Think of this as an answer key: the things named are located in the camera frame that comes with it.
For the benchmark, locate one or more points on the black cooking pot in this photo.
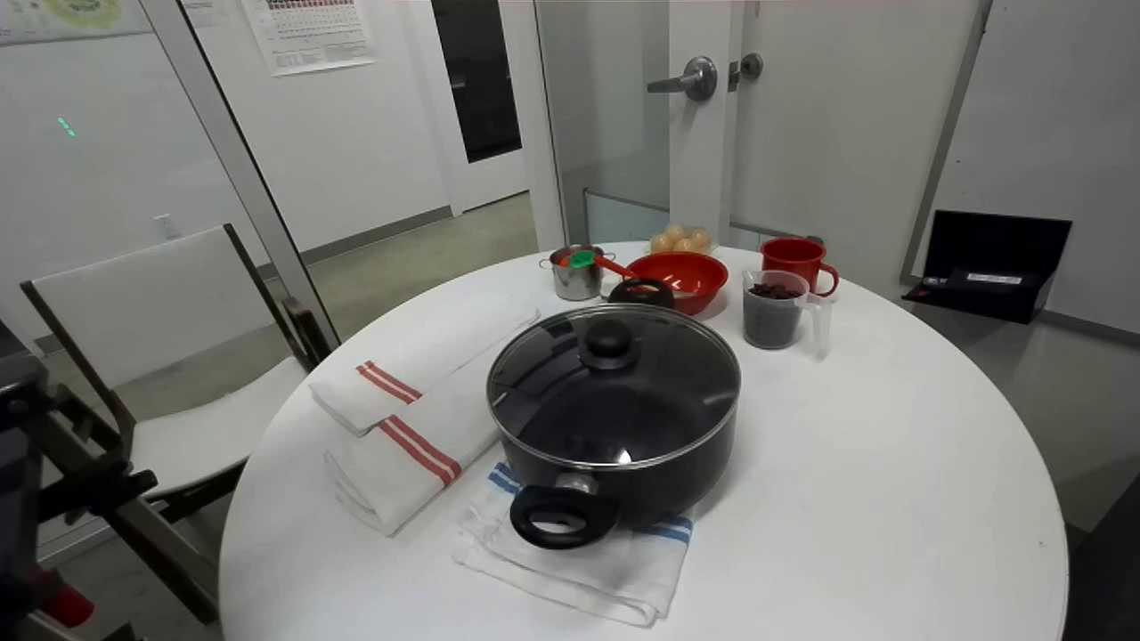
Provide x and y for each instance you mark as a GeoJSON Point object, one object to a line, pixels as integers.
{"type": "Point", "coordinates": [572, 504]}

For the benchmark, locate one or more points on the clear measuring cup dark contents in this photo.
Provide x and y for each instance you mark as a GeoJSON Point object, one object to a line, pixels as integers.
{"type": "Point", "coordinates": [782, 310]}

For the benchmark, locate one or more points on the white folding chair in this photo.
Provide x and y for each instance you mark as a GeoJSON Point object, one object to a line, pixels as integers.
{"type": "Point", "coordinates": [145, 315]}

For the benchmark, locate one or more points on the silver door handle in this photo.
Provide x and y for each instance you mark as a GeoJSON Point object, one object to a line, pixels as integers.
{"type": "Point", "coordinates": [697, 78]}

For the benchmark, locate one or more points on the red bowl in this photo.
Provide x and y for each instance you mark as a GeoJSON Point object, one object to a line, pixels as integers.
{"type": "Point", "coordinates": [680, 279]}

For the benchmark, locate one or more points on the white towel red stripes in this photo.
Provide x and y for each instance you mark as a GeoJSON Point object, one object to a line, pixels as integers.
{"type": "Point", "coordinates": [413, 414]}

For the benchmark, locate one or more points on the white wall poster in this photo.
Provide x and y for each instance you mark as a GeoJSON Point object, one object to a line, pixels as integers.
{"type": "Point", "coordinates": [305, 35]}

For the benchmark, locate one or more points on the glass pot lid black knob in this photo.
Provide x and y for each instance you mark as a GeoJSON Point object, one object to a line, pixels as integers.
{"type": "Point", "coordinates": [614, 387]}

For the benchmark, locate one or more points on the yellow round food items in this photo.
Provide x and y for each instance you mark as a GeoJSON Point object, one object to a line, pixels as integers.
{"type": "Point", "coordinates": [680, 240]}

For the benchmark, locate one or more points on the black open case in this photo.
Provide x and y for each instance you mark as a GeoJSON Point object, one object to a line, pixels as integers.
{"type": "Point", "coordinates": [993, 264]}

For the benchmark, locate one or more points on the red mug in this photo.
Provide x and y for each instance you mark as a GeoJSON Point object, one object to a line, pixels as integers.
{"type": "Point", "coordinates": [801, 257]}

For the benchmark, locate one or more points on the white towel blue stripes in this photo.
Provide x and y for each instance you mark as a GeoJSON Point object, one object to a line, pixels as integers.
{"type": "Point", "coordinates": [630, 574]}

